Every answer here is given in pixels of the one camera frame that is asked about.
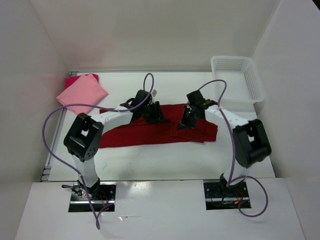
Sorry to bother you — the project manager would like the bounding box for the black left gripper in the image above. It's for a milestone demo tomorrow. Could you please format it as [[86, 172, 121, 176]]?
[[140, 101, 166, 124]]

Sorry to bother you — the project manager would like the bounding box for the dark red t-shirt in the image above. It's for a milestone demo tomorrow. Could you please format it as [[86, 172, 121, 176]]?
[[99, 103, 218, 149]]

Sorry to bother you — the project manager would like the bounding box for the light pink t-shirt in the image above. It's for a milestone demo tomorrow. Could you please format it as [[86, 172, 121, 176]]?
[[56, 76, 109, 106]]

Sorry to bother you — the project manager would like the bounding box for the magenta t-shirt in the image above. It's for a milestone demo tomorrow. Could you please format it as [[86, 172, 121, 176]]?
[[65, 73, 99, 89]]

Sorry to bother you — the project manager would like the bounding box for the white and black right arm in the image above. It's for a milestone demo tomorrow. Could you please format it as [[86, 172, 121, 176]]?
[[177, 90, 272, 197]]

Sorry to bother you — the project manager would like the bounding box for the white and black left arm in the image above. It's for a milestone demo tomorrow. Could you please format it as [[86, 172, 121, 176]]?
[[63, 101, 165, 200]]

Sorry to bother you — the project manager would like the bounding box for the white plastic basket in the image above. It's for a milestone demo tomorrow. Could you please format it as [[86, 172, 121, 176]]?
[[210, 55, 265, 104]]

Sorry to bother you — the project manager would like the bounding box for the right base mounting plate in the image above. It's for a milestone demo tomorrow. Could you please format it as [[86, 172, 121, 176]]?
[[203, 180, 251, 210]]

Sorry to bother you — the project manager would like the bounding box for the base mounting plate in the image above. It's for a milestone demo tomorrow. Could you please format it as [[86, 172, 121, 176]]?
[[61, 181, 117, 213], [203, 180, 251, 210]]

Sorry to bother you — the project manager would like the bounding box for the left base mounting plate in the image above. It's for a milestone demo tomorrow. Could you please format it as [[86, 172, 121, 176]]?
[[61, 181, 117, 213]]

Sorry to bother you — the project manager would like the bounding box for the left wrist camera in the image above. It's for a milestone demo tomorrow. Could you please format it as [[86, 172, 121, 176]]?
[[120, 89, 154, 111]]

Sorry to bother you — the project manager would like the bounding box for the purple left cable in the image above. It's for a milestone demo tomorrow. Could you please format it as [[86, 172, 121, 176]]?
[[42, 73, 155, 230]]

